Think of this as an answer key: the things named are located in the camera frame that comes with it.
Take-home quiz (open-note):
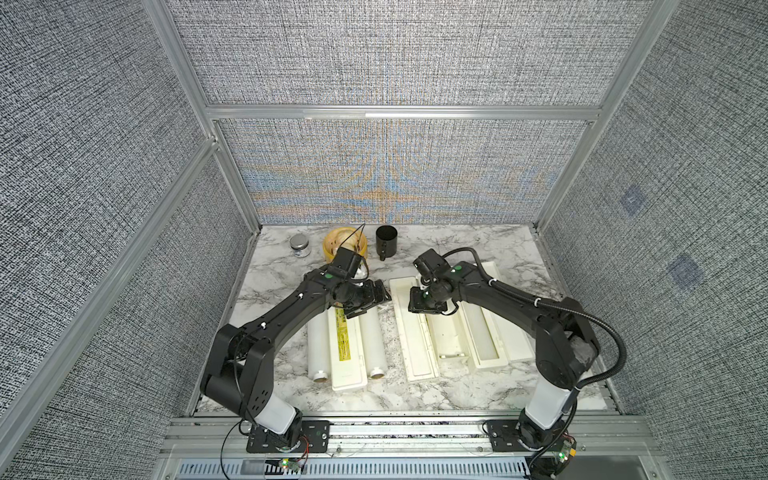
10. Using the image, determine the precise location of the white wrap dispenser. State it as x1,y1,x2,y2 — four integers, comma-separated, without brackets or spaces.
328,307,368,392
457,260,536,370
389,277,469,382

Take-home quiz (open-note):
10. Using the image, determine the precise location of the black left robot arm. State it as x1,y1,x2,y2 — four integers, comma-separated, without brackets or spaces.
200,248,391,444

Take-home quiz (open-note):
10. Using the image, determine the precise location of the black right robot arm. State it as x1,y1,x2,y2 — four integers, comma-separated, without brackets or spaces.
408,249,600,451

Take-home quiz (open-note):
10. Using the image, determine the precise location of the black cup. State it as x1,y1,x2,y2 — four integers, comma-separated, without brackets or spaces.
375,225,398,261

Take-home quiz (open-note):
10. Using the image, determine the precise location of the yellow bowl with eggs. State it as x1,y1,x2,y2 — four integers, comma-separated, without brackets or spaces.
322,226,368,263

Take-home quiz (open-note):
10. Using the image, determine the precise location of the small silver lidded jar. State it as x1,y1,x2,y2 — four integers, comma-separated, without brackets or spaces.
289,233,311,258

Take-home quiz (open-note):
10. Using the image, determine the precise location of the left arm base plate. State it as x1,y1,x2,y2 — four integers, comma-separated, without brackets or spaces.
246,420,331,454

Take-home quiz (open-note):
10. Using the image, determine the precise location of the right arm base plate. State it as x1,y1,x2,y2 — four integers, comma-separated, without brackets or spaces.
480,418,577,454

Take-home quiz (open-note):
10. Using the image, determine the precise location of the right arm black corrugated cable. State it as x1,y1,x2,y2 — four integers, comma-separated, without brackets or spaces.
441,247,628,475

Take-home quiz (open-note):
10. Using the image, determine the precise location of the aluminium front rail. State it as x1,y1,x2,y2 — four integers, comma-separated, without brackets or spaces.
151,412,673,479

